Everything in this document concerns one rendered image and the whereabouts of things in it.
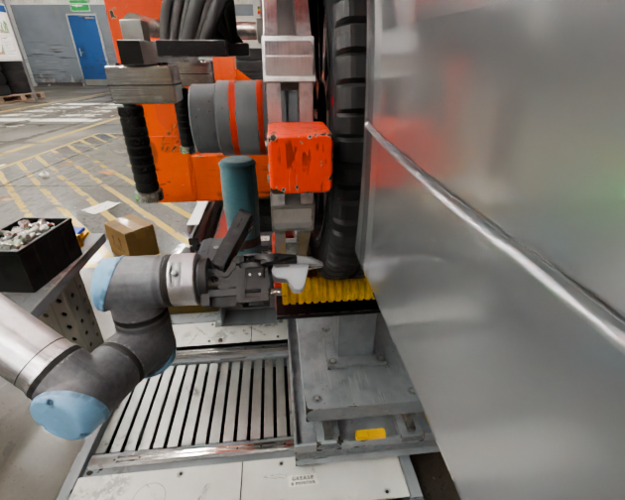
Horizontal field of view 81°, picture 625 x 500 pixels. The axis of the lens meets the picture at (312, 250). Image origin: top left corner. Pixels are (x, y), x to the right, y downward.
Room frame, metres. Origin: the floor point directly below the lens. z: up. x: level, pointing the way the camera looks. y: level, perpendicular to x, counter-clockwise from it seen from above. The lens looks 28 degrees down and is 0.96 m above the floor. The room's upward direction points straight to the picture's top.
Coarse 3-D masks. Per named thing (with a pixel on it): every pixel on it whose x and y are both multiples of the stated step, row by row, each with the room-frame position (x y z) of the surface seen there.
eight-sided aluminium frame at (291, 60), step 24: (264, 0) 0.56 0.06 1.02; (264, 24) 0.54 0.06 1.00; (264, 48) 0.51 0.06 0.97; (288, 48) 0.51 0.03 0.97; (312, 48) 0.52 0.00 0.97; (264, 72) 0.50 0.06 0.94; (288, 72) 0.50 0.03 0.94; (312, 72) 0.51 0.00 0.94; (312, 96) 0.51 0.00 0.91; (312, 120) 0.51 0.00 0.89; (288, 216) 0.50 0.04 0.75; (312, 216) 0.51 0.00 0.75; (288, 240) 0.67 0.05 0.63
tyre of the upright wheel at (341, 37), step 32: (352, 0) 0.50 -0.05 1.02; (352, 32) 0.48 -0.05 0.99; (352, 64) 0.47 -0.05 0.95; (352, 96) 0.46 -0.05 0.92; (352, 128) 0.45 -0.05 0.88; (352, 160) 0.45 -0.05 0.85; (352, 192) 0.46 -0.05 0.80; (352, 224) 0.47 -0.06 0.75; (320, 256) 0.59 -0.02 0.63; (352, 256) 0.50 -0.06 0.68
